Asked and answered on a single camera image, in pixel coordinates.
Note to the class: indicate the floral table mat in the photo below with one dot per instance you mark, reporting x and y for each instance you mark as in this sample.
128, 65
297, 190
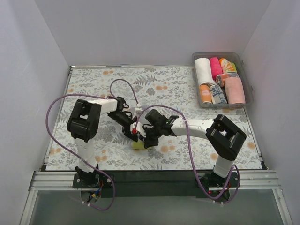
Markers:
167, 89

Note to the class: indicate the orange cartoon rolled towel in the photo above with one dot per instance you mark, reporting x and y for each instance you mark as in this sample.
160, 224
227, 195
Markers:
227, 66

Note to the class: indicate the light pink rolled towel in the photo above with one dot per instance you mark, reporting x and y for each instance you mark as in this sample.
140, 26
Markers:
234, 91

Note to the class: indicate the small patterned rolled towel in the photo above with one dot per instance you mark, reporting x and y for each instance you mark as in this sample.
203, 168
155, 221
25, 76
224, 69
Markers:
220, 79

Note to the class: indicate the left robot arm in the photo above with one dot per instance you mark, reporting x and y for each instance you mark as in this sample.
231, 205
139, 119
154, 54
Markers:
83, 126

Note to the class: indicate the white rolled towel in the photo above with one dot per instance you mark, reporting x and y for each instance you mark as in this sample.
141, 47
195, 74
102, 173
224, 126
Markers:
203, 71

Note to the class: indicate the blue patterned towel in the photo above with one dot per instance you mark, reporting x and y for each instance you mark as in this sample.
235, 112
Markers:
217, 95

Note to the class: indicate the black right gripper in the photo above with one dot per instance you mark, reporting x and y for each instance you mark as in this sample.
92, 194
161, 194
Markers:
150, 135

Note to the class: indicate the aluminium frame rail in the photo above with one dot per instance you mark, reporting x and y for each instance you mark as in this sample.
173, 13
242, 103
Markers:
249, 179

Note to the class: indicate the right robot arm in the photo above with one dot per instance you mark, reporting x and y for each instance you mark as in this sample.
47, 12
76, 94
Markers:
226, 138

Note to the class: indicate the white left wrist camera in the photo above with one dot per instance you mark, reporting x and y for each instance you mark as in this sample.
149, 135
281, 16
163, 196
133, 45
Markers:
137, 110

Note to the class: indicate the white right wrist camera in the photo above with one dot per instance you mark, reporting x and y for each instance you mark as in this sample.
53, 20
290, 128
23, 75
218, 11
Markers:
137, 129

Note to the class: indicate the yellow and grey cloths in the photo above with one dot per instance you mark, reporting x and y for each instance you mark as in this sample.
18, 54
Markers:
139, 145

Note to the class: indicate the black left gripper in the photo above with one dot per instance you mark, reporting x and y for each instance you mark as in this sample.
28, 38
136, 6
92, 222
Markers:
129, 132

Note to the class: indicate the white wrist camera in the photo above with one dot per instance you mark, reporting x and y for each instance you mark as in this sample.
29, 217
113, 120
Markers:
137, 110
137, 129

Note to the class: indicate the clear plastic bin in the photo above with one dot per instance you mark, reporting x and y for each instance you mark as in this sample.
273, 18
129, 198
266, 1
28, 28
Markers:
234, 58

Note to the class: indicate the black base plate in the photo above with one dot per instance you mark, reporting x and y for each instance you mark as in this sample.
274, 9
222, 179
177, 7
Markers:
207, 182

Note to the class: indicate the hot pink rolled towel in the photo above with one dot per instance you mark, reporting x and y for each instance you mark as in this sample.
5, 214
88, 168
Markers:
215, 66

